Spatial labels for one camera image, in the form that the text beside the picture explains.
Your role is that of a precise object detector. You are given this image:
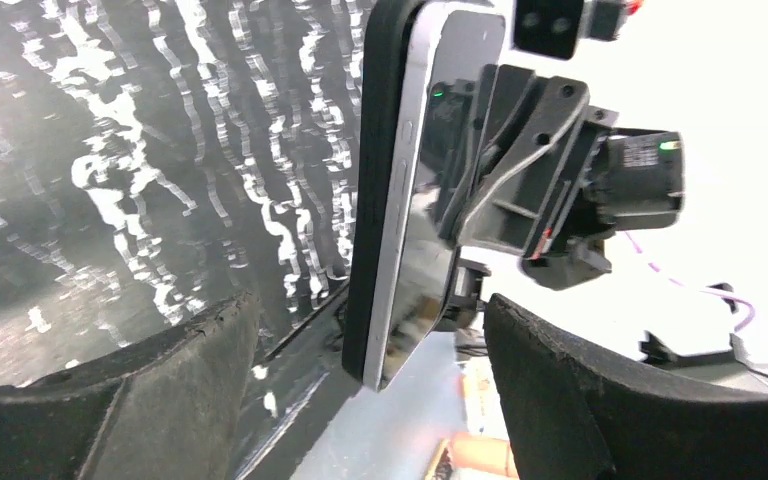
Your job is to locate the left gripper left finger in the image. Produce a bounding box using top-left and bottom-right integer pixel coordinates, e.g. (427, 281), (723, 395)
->
(0, 292), (262, 479)

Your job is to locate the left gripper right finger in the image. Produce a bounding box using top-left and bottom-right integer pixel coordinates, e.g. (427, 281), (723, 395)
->
(484, 294), (768, 479)

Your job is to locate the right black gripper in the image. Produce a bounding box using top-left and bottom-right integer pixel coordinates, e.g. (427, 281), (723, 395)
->
(423, 65), (684, 290)

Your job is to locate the white smartphone dark screen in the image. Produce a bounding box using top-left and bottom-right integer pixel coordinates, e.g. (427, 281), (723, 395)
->
(368, 1), (507, 391)

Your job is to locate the black phone case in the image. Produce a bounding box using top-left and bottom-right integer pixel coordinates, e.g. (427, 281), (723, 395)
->
(342, 1), (424, 389)

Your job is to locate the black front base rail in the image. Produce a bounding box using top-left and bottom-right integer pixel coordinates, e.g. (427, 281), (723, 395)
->
(226, 283), (358, 479)

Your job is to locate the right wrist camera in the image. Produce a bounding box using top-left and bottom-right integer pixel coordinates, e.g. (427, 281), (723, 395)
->
(512, 0), (643, 60)

